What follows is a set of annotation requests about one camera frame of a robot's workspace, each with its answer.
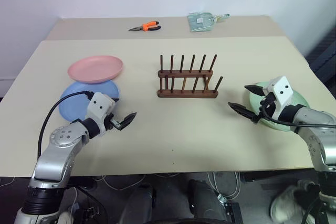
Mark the black mesh chair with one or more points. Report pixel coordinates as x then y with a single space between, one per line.
325 58

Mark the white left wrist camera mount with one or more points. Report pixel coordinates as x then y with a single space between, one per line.
98 106

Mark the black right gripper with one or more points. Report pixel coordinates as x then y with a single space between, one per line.
267 104

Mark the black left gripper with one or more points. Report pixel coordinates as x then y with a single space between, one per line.
111 121

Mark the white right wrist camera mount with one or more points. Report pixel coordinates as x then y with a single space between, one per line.
282 90

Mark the wooden dish rack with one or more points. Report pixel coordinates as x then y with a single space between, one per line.
187 94

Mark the white shoe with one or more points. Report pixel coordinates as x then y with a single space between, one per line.
286 203

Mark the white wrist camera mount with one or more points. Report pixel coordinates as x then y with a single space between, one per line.
282 90
98 106

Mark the green plastic plate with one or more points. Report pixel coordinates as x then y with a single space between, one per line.
299 99

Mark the dark rounded shape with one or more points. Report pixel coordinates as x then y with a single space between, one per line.
206 200
137 203

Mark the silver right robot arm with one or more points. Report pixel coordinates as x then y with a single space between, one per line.
315 119

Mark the blue plastic plate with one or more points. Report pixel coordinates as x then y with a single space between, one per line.
73 103

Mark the pink plastic plate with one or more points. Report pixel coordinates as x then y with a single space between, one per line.
94 68

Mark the black box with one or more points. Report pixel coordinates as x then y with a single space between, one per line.
233 212

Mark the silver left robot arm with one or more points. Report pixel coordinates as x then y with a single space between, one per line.
56 157

